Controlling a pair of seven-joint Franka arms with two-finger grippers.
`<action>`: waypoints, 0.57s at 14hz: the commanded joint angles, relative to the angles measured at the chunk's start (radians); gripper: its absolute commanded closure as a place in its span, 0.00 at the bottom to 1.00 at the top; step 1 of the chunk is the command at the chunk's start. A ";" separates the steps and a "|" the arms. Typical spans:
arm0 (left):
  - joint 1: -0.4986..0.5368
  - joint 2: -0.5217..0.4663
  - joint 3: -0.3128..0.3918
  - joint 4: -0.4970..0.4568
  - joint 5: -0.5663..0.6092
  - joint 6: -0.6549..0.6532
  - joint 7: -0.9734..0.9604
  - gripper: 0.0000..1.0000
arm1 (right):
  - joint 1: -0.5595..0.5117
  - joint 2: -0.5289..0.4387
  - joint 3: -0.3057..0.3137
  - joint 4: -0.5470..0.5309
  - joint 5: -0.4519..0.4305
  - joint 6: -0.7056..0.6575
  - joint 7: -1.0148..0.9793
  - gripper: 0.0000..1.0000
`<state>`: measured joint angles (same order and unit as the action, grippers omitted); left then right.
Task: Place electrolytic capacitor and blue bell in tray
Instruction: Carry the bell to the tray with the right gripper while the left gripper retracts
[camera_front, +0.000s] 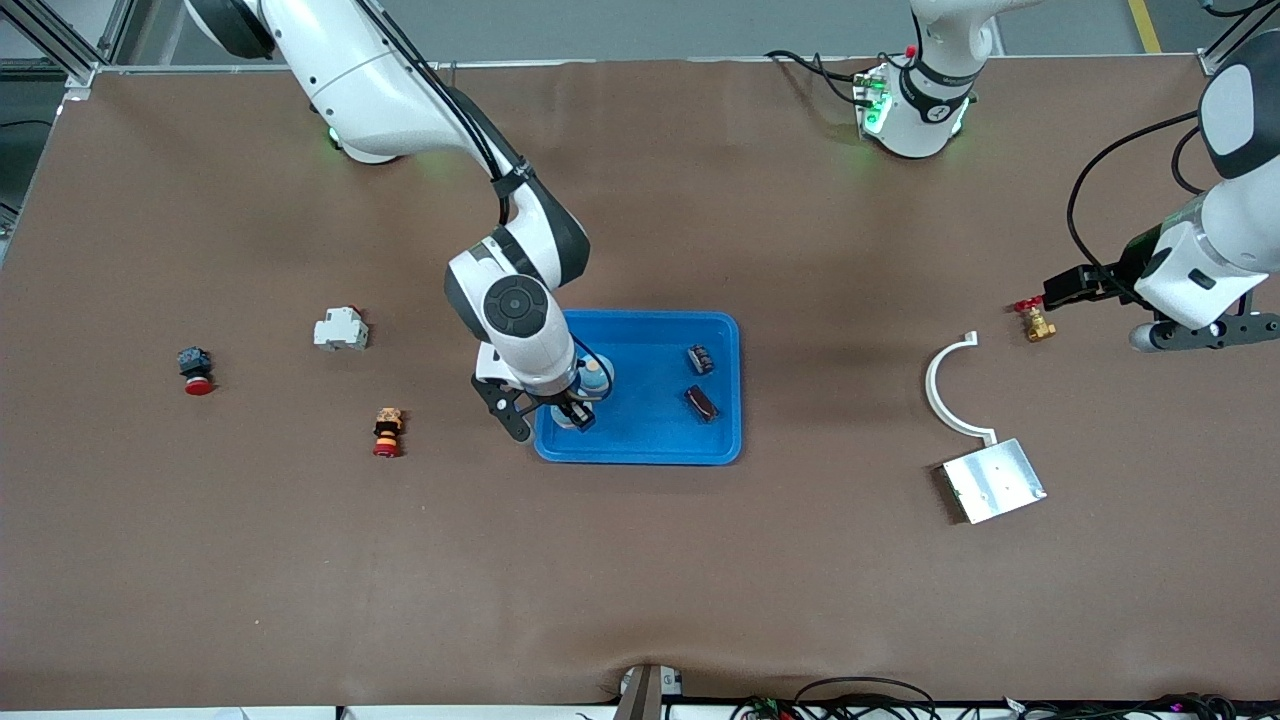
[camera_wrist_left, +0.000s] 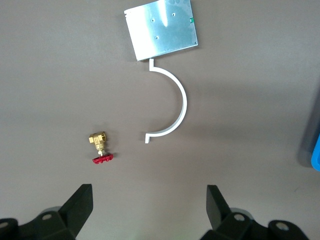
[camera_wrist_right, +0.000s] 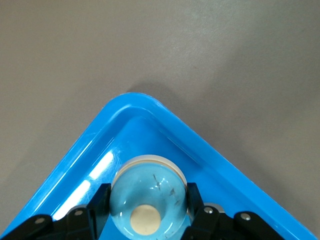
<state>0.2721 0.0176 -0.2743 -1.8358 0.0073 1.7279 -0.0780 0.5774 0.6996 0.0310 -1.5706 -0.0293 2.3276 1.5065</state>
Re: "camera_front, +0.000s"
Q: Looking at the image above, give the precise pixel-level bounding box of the white curved plastic bracket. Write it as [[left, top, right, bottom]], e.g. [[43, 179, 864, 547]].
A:
[[924, 331, 998, 446]]

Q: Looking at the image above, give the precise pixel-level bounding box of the grey camera stand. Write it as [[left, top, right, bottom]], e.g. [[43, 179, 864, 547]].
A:
[[615, 663, 683, 720]]

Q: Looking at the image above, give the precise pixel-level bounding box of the silver metal plate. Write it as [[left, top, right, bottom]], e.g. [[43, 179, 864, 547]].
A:
[[940, 437, 1048, 525]]

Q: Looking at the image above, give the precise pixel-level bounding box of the aluminium frame post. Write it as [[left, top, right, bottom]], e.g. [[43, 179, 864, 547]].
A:
[[97, 0, 141, 67], [1200, 0, 1280, 77]]

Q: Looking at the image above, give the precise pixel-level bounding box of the black cable bundle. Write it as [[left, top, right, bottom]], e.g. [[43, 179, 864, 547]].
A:
[[730, 677, 1280, 720]]

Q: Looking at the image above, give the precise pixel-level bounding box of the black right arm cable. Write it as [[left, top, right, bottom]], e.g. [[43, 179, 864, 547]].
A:
[[375, 0, 614, 401]]

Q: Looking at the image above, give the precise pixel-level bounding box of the brass valve with red handle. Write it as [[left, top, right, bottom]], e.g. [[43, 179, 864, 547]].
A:
[[1012, 295, 1058, 344]]

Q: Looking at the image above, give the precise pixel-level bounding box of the long black left arm cable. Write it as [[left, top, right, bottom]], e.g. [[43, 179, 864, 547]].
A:
[[1066, 110, 1201, 301]]

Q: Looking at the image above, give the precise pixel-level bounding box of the blue plastic tray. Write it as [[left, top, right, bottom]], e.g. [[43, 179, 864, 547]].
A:
[[533, 309, 743, 466]]

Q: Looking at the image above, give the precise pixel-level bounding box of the short black left arm cable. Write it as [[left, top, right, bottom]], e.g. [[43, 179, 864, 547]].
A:
[[1170, 125, 1206, 196]]

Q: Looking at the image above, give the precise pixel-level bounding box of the white circuit breaker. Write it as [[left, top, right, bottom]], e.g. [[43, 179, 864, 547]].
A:
[[313, 306, 370, 352]]

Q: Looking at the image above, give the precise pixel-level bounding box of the red mushroom push button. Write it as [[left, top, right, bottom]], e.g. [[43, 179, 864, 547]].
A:
[[178, 346, 215, 396]]

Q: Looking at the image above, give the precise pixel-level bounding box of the brown table mat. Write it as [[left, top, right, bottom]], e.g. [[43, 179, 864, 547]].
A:
[[0, 55, 1280, 706]]

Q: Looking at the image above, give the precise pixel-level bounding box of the black arm base cable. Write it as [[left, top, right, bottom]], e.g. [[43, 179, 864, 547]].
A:
[[765, 48, 871, 106]]

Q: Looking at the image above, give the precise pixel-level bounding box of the aluminium frame bar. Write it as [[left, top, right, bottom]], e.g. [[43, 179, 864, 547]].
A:
[[0, 0, 99, 96]]

